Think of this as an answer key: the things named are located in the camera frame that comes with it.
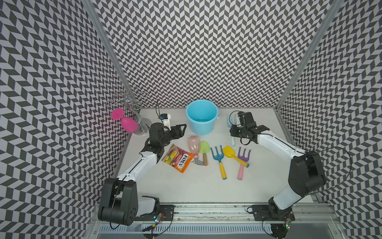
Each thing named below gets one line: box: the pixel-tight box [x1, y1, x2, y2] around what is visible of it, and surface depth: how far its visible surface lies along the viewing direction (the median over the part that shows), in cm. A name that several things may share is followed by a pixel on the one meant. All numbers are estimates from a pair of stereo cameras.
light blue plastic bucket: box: [185, 99, 220, 136], surface depth 98 cm
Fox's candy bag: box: [161, 143, 194, 174], surface depth 91 cm
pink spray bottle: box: [187, 135, 204, 166], surface depth 93 cm
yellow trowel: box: [222, 145, 250, 168], surface depth 96 cm
